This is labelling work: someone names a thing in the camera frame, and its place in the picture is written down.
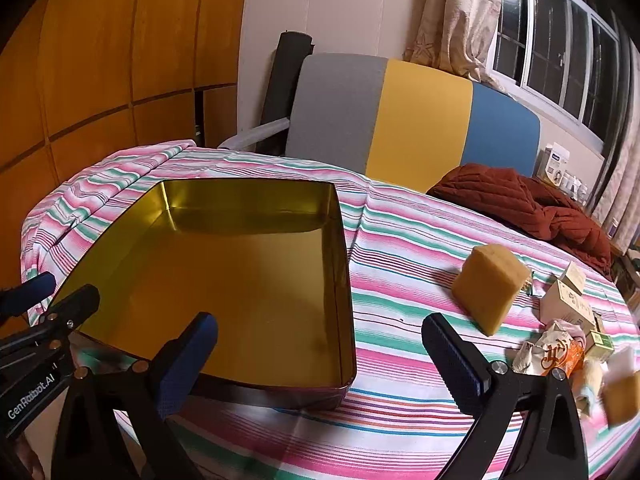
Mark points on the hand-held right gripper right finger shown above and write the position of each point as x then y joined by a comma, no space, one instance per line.
452,360

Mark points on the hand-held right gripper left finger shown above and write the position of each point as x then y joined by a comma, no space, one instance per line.
185,360

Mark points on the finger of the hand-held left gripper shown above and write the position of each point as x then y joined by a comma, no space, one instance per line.
27,291
75,305

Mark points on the gold tin box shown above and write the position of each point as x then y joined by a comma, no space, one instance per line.
240,285

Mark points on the striped cloth covered desktop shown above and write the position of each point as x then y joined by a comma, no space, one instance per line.
400,240

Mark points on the yellow sponge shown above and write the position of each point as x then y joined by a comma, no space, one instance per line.
620,400
492,285

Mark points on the orange white snack packet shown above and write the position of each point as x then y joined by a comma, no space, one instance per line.
550,355

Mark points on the beige cardboard box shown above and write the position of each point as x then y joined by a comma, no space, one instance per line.
567,305
572,277

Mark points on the small green white box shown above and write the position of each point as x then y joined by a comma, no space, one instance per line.
600,345

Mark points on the brown quilted blanket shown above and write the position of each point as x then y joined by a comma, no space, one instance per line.
525,205

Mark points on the row of small bottles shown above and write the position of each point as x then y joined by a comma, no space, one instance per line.
575,185

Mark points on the white blue medicine box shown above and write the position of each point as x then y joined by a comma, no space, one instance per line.
552,160

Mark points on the pale patterned curtain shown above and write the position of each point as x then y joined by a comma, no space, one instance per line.
622,195

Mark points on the yellow blue grey chair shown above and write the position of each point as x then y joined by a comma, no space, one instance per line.
415,120

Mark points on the orange wooden wardrobe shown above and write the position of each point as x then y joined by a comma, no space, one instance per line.
125,35

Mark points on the black rolled mat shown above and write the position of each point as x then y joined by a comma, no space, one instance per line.
287,75

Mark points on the white framed window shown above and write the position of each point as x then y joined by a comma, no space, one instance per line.
550,35

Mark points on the beige patterned curtain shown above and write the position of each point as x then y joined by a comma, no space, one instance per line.
450,20

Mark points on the white metal rail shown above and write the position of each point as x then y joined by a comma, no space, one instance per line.
260,132

